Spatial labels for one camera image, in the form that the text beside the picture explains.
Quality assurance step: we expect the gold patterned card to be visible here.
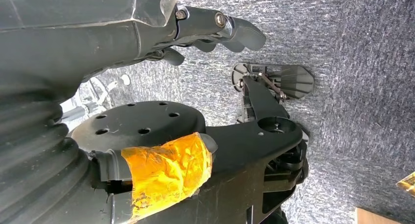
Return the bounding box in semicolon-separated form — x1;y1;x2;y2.
396;171;415;198

